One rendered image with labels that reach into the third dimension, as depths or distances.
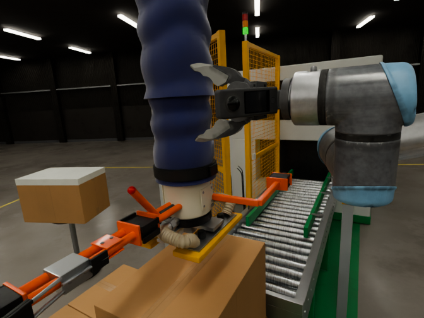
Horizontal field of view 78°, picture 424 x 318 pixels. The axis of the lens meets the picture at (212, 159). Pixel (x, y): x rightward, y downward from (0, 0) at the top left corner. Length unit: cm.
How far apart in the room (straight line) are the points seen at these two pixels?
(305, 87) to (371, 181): 17
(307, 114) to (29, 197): 256
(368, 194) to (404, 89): 16
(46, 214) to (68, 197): 29
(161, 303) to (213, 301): 17
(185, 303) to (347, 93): 79
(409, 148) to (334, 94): 23
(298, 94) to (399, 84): 13
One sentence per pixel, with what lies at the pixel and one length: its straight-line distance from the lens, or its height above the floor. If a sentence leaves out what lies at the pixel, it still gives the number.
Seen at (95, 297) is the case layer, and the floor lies 54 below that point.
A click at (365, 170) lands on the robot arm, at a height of 147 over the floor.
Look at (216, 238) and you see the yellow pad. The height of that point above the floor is 113.
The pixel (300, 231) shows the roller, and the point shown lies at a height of 54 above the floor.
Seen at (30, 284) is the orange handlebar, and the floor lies 125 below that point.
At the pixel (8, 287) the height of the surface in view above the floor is 126.
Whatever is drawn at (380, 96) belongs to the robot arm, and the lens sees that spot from 43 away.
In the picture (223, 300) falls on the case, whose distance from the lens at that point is 97.
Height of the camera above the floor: 158
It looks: 12 degrees down
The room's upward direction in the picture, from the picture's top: 3 degrees counter-clockwise
